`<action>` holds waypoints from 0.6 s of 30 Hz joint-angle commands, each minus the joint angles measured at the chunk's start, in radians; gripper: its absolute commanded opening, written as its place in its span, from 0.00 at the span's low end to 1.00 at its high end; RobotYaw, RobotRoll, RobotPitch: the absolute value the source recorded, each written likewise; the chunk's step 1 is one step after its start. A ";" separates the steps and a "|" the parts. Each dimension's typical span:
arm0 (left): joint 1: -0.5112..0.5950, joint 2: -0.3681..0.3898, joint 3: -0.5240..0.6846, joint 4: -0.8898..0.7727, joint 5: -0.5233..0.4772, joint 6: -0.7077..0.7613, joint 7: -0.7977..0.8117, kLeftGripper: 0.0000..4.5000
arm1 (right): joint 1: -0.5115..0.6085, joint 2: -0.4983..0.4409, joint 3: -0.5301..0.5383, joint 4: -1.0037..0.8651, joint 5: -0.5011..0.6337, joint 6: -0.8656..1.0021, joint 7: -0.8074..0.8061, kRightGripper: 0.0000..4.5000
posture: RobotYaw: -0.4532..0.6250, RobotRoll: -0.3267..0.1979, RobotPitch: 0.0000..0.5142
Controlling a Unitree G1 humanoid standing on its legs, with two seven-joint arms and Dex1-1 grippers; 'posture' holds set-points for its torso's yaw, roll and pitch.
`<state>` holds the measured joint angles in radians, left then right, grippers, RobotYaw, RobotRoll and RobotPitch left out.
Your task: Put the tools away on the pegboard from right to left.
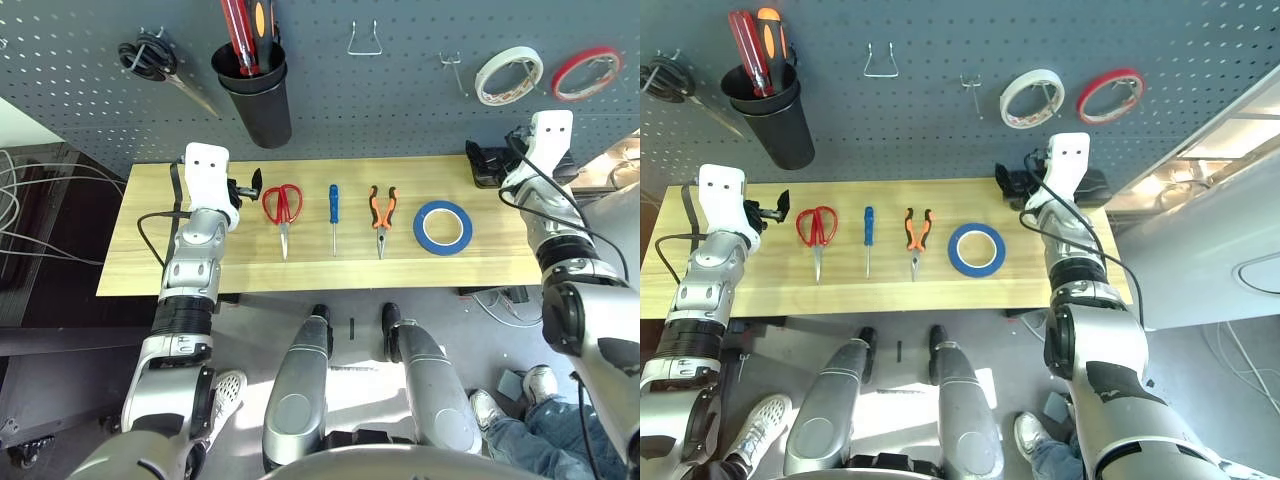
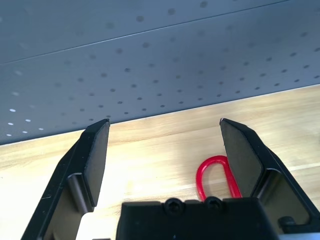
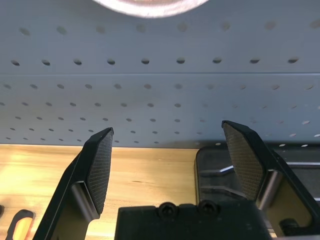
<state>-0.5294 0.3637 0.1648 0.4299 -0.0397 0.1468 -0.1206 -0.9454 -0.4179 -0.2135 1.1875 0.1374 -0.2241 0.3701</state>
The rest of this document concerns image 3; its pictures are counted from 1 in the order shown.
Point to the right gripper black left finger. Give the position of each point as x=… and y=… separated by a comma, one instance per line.
x=75, y=187

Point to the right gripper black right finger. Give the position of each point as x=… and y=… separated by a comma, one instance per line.
x=265, y=160

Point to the black plastic tool case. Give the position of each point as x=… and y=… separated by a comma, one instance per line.
x=212, y=175

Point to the orange black needle-nose pliers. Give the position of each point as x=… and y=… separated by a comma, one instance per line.
x=23, y=220

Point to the white tape roll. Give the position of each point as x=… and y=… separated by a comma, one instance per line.
x=150, y=10

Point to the grey metal pegboard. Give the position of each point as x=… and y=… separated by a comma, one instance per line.
x=160, y=100

